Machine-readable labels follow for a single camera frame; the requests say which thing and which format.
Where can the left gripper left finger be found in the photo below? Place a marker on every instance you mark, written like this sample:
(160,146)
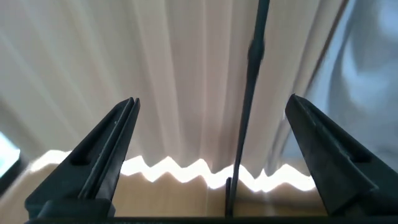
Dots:
(62,193)

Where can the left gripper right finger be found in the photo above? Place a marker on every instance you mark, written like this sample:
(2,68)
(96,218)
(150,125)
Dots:
(342,186)

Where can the beige curtain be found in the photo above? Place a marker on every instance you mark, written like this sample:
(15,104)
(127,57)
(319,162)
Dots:
(124,62)

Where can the black clothes rack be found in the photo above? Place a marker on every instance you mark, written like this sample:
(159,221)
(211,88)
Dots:
(253,68)

